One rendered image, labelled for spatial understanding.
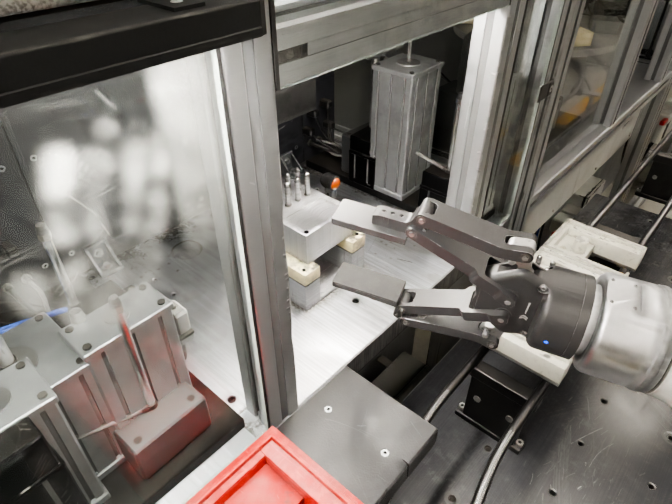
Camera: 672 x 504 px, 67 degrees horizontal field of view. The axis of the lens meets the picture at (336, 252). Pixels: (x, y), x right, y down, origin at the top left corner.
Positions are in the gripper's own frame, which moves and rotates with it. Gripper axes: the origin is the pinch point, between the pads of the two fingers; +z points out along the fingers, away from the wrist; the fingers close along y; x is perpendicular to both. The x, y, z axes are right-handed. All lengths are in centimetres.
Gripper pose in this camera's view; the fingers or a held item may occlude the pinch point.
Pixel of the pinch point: (362, 251)
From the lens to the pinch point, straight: 49.5
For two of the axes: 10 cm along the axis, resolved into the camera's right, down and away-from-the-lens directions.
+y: 0.0, -6.9, -7.2
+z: -9.2, -2.8, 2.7
